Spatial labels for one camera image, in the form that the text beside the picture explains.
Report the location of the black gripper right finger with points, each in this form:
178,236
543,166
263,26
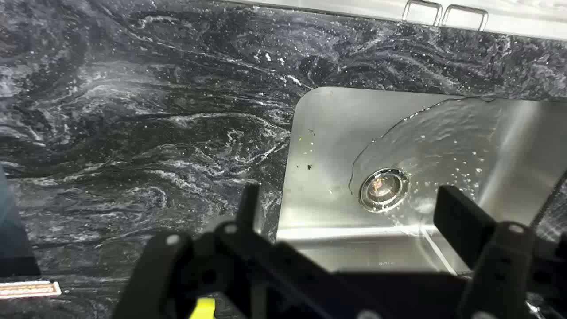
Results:
502,266

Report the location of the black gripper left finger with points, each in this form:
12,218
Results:
160,276

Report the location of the white label strip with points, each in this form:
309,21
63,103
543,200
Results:
29,289

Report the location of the round chrome sink drain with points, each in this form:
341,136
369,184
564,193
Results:
384,190

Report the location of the stainless steel sink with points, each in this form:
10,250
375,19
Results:
330,177

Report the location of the white base cabinet front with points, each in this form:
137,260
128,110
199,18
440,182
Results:
525,19

